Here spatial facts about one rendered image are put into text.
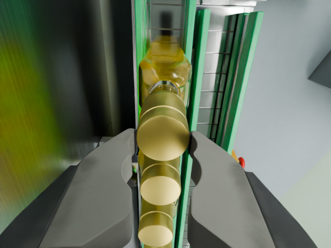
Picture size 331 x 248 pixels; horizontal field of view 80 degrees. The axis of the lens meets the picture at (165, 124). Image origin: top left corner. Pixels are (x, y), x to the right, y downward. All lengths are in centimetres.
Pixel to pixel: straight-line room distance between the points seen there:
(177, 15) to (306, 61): 38
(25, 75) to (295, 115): 65
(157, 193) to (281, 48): 51
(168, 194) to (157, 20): 31
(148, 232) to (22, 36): 21
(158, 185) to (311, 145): 67
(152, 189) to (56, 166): 14
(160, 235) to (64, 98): 19
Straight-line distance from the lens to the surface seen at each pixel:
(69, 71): 29
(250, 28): 35
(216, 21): 41
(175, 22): 40
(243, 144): 68
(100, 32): 53
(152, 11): 40
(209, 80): 42
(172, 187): 17
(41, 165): 24
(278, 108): 66
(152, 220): 21
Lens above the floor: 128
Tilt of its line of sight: 62 degrees down
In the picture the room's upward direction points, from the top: 180 degrees counter-clockwise
